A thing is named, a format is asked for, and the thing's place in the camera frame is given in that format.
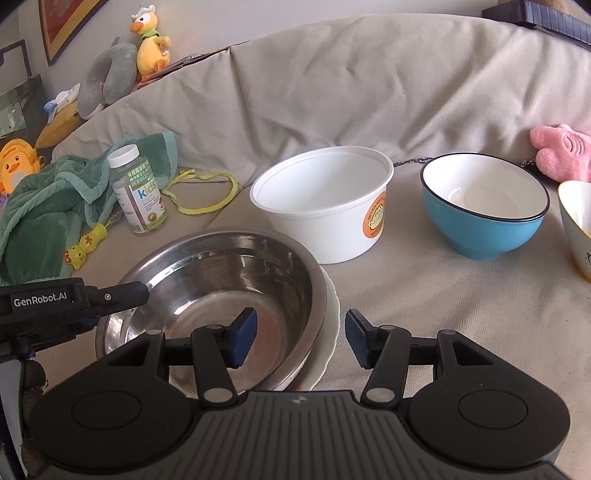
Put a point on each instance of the green towel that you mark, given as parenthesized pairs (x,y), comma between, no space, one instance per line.
(46,198)

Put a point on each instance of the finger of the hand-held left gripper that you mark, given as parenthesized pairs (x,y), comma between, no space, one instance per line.
(124,295)

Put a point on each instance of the orange duck toy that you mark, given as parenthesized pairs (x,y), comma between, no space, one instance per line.
(14,166)

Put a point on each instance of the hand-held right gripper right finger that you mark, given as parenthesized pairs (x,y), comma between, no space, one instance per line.
(358,339)

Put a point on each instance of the blue bowl white inside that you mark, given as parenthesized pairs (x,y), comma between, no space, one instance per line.
(480,230)

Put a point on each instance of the yellow cushion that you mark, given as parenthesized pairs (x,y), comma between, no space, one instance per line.
(60,124)

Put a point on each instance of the beige blanket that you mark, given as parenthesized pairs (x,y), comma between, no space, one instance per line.
(369,92)

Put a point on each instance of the white plastic bowl orange sticker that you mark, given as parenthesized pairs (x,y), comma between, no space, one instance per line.
(323,221)

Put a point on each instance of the white capped vitamin bottle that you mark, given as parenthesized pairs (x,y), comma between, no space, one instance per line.
(138,198)

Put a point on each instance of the red framed picture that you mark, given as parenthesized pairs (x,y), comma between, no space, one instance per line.
(60,23)

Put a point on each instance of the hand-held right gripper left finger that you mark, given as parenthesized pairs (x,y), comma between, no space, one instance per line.
(242,339)

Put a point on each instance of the blue bowl with yellow rim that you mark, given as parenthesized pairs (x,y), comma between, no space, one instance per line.
(579,221)

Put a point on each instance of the white plate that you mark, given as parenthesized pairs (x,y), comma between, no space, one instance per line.
(330,323)

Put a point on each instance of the pink plush toy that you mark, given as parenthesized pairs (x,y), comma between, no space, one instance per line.
(563,152)

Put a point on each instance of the stainless steel bowl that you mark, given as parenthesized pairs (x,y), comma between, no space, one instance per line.
(207,272)

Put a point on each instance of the white blue tissue pack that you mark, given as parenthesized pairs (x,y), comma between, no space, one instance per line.
(64,97)

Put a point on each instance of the yellow duck plush toy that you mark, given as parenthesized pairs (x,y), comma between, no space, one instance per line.
(152,50)

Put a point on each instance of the grey neck pillow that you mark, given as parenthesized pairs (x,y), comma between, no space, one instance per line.
(115,74)

